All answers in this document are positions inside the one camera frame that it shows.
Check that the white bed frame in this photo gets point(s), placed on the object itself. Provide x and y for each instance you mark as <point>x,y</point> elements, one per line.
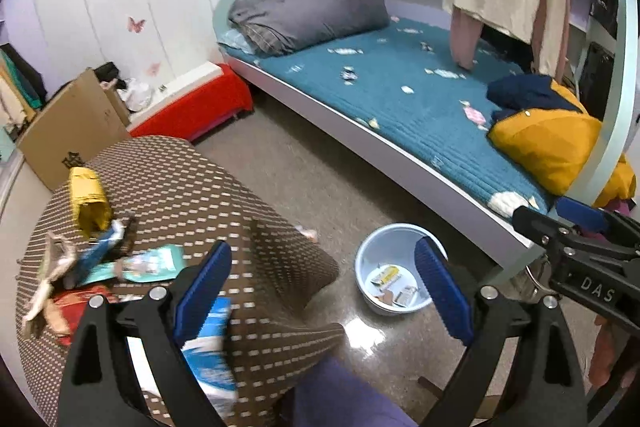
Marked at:
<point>452,214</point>

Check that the yellow navy jacket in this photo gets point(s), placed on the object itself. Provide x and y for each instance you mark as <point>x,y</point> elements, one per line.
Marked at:
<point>541,126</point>

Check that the white paper bag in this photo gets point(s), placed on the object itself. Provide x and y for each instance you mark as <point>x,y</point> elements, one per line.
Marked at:
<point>59,258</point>

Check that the person's right hand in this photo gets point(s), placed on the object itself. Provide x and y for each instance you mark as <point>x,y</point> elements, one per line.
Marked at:
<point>604,355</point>

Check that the large cardboard box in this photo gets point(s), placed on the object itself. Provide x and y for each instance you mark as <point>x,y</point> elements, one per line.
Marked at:
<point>73,128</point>

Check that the pink hanging garment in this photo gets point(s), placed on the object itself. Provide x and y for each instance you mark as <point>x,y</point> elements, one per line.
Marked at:
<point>465,32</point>

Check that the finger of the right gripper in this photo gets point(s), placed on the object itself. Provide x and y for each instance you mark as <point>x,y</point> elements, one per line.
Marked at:
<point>587,218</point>
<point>542,230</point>

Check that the grey folded quilt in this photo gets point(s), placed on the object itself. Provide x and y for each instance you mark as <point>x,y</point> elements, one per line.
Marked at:
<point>282,27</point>

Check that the blue snack wrapper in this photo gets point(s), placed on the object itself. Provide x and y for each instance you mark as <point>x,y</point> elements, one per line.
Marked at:
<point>99,261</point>

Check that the light blue plastic basin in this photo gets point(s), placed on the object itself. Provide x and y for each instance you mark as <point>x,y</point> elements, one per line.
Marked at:
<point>386,273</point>

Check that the white plastic bag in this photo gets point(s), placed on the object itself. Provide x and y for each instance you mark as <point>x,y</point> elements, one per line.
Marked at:
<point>137,95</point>

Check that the teal bed mattress cover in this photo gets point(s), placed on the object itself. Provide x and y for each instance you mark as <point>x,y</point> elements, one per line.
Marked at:
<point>401,83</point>

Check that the small wrapper on floor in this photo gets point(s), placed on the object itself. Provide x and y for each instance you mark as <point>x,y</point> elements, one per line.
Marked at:
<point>310,234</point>

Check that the red paper bag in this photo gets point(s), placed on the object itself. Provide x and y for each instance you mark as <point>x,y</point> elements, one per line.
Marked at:
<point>63,311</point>

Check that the blue white carton box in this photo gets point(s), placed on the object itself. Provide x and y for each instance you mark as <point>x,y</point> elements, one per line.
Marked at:
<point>205,357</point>

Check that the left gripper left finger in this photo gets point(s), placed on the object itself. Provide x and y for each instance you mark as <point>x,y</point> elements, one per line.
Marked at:
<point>99,385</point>

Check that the teal wrapper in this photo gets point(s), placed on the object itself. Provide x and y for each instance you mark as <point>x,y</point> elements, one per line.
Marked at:
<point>155,265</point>

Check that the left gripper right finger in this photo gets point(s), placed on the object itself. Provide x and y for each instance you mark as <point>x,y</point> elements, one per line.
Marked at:
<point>544,387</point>

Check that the purple stool cushion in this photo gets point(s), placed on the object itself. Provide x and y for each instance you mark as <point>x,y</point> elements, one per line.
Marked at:
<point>331,395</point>

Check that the brown polka dot tablecloth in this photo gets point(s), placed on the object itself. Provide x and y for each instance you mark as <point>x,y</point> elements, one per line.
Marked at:
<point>182,198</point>

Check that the yellow paper bag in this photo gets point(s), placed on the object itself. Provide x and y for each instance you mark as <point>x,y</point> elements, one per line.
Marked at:
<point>91,210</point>

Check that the red covered bench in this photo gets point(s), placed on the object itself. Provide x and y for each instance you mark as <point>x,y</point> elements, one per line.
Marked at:
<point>194,104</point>

